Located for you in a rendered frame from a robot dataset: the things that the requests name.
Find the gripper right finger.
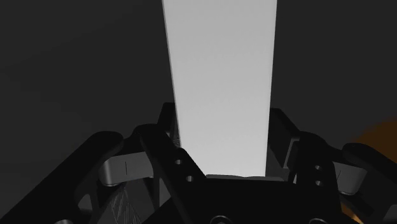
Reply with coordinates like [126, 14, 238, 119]
[266, 107, 397, 224]

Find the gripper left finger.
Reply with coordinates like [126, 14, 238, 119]
[0, 102, 206, 224]

